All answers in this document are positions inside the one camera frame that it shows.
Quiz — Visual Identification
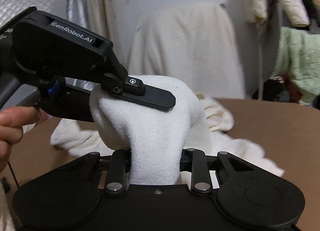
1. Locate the white fleece garment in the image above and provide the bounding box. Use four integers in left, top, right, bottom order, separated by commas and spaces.
50, 76, 284, 185

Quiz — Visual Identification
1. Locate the person's left hand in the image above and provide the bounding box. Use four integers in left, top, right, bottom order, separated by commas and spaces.
0, 106, 41, 172

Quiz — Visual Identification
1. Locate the silver foil bag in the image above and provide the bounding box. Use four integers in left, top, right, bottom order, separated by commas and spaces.
66, 0, 96, 91

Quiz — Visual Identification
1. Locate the beige curtain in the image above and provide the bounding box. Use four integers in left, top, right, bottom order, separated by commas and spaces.
86, 0, 123, 61

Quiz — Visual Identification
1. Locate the light green towel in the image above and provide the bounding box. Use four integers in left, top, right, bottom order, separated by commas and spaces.
271, 27, 319, 105

